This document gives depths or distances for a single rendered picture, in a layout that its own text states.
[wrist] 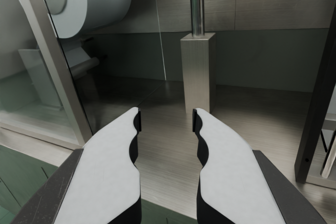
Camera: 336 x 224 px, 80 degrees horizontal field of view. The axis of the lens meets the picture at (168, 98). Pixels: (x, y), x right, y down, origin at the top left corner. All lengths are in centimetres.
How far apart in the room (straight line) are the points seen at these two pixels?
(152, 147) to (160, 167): 9
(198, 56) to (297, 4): 38
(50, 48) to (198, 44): 39
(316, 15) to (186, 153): 61
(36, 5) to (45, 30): 5
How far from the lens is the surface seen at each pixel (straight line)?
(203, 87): 67
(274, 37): 87
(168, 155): 59
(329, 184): 57
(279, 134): 68
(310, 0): 85
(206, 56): 63
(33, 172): 97
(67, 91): 57
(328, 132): 68
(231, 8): 86
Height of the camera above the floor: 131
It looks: 28 degrees down
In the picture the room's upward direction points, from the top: 7 degrees counter-clockwise
